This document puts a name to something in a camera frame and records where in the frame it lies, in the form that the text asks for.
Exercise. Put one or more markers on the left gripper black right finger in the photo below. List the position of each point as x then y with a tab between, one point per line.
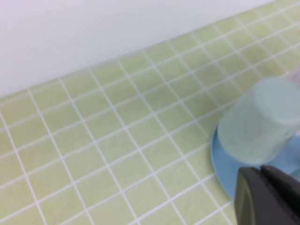
286	187

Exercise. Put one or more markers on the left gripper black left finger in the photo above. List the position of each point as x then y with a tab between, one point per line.
253	206

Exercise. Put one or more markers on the teal plastic cup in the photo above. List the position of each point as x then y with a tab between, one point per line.
255	131

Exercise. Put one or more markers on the pale pink plastic cup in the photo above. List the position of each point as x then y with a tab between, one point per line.
295	75

